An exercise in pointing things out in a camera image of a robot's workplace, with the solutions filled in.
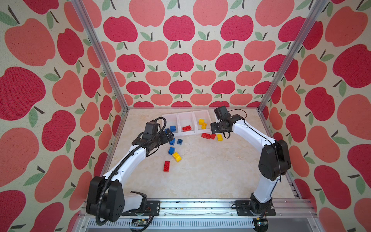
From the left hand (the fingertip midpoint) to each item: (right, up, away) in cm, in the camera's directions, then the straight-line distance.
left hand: (169, 138), depth 85 cm
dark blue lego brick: (+6, -4, +14) cm, 16 cm away
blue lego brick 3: (0, -9, +10) cm, 14 cm away
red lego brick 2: (+10, +5, +20) cm, 23 cm away
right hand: (+31, +4, +7) cm, 32 cm away
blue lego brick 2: (0, +5, +20) cm, 21 cm away
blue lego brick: (+1, -4, +14) cm, 14 cm away
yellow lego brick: (+23, +7, +22) cm, 33 cm away
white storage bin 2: (+22, +16, +26) cm, 38 cm away
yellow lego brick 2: (+22, +10, +27) cm, 36 cm away
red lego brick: (-2, -17, +2) cm, 18 cm away
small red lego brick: (+30, -1, +18) cm, 35 cm away
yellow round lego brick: (+4, -12, +6) cm, 14 cm away
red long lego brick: (+25, 0, +19) cm, 31 cm away
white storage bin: (-1, +11, +26) cm, 29 cm away
